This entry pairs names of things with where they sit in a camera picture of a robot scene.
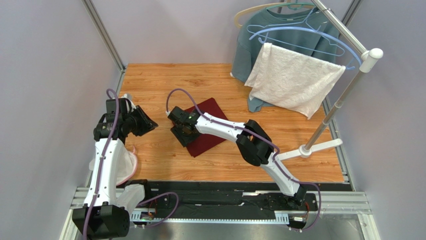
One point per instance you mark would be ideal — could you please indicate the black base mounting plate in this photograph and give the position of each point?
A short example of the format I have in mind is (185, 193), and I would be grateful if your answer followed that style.
(223, 200)

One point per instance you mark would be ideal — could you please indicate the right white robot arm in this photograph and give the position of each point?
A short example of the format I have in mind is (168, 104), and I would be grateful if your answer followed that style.
(255, 147)

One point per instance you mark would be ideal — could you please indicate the aluminium frame rail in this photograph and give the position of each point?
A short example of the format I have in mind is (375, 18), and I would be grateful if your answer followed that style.
(97, 20)

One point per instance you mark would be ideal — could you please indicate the light blue clothes hanger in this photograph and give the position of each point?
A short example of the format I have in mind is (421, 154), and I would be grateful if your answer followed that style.
(309, 33)

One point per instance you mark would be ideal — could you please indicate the teal sweatshirt on hanger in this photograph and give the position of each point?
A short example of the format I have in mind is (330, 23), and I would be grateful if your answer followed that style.
(246, 51)

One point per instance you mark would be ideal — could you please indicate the white mesh bag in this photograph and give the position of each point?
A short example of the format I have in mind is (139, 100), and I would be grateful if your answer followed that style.
(126, 166)

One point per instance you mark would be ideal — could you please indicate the white towel on hanger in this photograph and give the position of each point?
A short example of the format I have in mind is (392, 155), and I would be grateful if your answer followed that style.
(290, 80)

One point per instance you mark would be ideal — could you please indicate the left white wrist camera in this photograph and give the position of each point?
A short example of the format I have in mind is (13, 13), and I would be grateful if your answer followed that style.
(128, 97)

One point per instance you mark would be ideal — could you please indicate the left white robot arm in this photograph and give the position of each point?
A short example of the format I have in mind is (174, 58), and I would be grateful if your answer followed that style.
(110, 200)

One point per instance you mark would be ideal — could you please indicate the beige wooden hanger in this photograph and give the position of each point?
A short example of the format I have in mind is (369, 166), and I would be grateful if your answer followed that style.
(249, 10)

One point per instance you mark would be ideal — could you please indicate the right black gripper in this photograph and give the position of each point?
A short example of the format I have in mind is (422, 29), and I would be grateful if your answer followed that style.
(185, 133)

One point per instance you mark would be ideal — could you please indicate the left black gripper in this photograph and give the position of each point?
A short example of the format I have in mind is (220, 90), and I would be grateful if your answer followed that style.
(147, 123)

